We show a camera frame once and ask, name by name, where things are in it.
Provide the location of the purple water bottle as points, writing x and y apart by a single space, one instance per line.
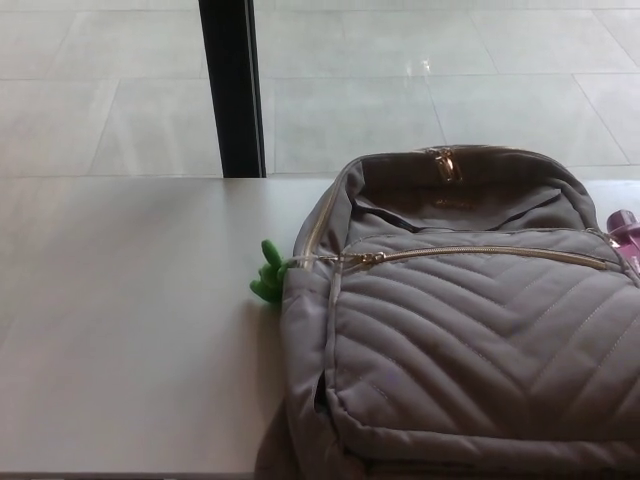
624 235

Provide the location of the grey quilted backpack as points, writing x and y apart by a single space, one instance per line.
460 340

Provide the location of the black window frame post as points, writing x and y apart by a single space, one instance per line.
231 90

